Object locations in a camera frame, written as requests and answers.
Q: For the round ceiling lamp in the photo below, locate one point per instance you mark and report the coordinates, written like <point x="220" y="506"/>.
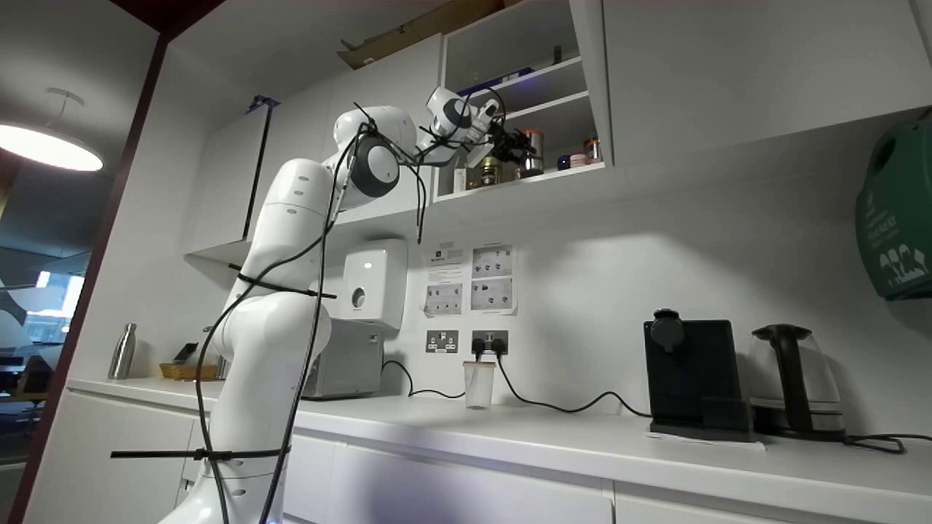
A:
<point x="46" y="146"/>

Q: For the double wall socket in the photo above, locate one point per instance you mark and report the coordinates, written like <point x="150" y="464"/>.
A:
<point x="491" y="341"/>

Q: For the woven basket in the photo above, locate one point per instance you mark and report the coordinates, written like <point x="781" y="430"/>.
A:
<point x="190" y="372"/>

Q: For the open white shelf unit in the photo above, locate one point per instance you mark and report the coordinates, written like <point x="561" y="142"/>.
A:
<point x="513" y="40"/>

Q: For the small white bottle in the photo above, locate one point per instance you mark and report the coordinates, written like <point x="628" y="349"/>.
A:
<point x="462" y="181"/>

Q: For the white wall dispenser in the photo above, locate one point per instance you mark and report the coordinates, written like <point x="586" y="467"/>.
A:
<point x="373" y="287"/>

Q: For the white upper cabinet door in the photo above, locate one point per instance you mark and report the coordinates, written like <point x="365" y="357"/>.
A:
<point x="766" y="69"/>
<point x="388" y="75"/>

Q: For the metal upright holder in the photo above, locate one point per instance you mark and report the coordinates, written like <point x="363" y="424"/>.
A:
<point x="123" y="352"/>

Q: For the silver americano coffee tin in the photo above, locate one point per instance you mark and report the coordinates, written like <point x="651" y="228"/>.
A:
<point x="536" y="167"/>

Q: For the dark door frame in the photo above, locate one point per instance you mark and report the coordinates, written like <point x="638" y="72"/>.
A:
<point x="89" y="273"/>

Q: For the clear plastic cup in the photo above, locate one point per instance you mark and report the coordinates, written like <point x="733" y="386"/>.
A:
<point x="478" y="386"/>

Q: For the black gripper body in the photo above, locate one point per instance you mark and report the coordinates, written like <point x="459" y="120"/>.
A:
<point x="501" y="145"/>

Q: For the silver toaster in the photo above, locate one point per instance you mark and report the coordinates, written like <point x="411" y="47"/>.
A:
<point x="344" y="366"/>

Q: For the small pink container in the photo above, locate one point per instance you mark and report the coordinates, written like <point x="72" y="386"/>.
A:
<point x="582" y="155"/>

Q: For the small wall label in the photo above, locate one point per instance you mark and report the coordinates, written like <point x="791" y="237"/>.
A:
<point x="448" y="255"/>

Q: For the wooden board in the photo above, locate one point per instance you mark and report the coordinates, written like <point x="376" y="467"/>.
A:
<point x="417" y="30"/>

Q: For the black coffee machine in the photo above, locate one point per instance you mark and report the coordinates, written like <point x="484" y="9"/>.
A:
<point x="694" y="375"/>

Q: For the dark blue flat box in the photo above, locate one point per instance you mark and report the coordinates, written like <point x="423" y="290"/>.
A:
<point x="506" y="79"/>

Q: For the clear tray under coffee machine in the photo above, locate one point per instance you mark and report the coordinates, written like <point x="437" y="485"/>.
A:
<point x="708" y="437"/>

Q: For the white base cabinet door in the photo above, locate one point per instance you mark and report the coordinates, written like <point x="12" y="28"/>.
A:
<point x="105" y="437"/>
<point x="437" y="485"/>
<point x="729" y="513"/>

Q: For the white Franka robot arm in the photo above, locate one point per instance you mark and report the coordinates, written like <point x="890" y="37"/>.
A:
<point x="280" y="293"/>

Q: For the small brown jar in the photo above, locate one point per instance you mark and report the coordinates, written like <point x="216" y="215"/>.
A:
<point x="483" y="177"/>

